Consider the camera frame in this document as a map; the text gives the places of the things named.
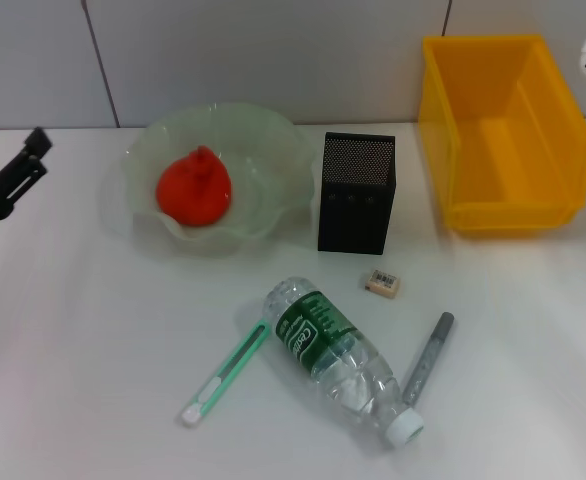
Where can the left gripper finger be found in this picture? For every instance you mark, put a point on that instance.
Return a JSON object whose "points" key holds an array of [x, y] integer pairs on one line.
{"points": [[23, 167]]}

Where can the clear green label water bottle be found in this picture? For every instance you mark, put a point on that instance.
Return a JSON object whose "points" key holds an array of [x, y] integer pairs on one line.
{"points": [[333, 360]]}

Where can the mint green utility knife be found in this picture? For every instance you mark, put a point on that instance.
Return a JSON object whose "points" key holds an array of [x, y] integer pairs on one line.
{"points": [[223, 372]]}

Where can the black mesh pen holder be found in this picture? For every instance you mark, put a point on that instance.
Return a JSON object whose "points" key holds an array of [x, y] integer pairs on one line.
{"points": [[353, 220]]}

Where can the beige eraser with barcode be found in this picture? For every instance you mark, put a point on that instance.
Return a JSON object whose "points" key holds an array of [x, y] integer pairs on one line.
{"points": [[380, 283]]}

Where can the grey marker pen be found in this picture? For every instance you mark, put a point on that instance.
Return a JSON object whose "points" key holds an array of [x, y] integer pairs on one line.
{"points": [[425, 362]]}

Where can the yellow plastic storage bin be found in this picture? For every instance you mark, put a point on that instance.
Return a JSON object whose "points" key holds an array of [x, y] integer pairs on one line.
{"points": [[498, 150]]}

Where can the pale green glass bowl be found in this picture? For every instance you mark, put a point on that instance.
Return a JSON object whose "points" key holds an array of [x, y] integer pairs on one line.
{"points": [[263, 165]]}

